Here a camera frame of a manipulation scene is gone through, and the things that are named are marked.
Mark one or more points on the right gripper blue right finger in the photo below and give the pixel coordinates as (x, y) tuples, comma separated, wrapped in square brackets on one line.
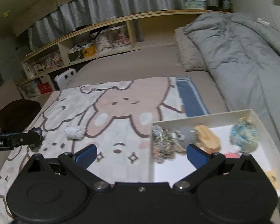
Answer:
[(196, 156)]

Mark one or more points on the tissue box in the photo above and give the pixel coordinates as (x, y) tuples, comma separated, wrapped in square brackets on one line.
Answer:
[(196, 4)]

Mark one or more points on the black cushion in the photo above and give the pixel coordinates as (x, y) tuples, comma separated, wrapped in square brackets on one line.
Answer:
[(17, 115)]

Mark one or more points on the white crochet pouch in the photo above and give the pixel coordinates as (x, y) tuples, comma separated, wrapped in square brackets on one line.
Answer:
[(74, 133)]

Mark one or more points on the pink doll in case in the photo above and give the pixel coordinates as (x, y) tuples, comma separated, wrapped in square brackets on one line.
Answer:
[(120, 37)]

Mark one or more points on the green glass bottle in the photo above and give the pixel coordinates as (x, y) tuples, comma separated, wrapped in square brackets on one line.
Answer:
[(226, 5)]

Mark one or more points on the grey crochet frog toy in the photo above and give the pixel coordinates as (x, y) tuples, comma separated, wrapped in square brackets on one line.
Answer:
[(186, 136)]

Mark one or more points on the pink crochet bunny doll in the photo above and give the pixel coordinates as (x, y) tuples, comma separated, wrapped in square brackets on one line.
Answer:
[(232, 155)]

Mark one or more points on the small yellow paper box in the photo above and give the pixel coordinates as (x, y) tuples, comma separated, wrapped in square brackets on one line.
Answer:
[(271, 175)]

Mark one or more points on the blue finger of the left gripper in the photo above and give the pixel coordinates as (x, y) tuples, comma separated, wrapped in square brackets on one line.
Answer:
[(25, 139)]

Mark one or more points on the grey quilted duvet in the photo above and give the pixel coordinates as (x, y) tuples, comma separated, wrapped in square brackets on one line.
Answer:
[(243, 57)]

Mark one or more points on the cartoon bunny blanket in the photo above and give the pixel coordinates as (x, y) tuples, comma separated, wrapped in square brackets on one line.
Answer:
[(117, 118)]

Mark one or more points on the dark crochet flower pouch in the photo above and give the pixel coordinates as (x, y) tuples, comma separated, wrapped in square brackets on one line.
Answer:
[(37, 137)]

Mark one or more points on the red box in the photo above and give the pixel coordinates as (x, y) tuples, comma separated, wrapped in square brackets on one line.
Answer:
[(44, 88)]

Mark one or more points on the blue striped cloth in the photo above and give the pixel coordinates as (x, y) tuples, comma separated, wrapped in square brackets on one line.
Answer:
[(193, 103)]

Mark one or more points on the beige fuzzy pillow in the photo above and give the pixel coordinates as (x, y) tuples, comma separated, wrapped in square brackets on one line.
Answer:
[(188, 54)]

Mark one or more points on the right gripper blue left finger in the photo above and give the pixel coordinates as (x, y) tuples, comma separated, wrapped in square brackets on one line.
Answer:
[(86, 156)]

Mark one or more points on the wooden block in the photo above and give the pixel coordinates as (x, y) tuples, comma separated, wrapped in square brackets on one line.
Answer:
[(206, 139)]

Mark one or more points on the black storage box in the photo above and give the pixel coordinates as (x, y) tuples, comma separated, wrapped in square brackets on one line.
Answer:
[(75, 56)]

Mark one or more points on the wooden headboard shelf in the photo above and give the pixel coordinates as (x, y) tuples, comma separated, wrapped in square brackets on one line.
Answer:
[(134, 46)]

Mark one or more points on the white doll in case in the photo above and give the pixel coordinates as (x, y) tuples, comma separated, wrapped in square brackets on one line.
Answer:
[(103, 43)]

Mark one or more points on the grey curtain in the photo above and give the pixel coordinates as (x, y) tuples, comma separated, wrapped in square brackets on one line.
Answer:
[(78, 13)]

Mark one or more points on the blue floral drawstring pouch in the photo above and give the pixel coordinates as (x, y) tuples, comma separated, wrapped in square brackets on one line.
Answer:
[(244, 136)]

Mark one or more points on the white cardboard tray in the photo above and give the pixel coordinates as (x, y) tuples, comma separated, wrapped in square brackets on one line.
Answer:
[(173, 170)]

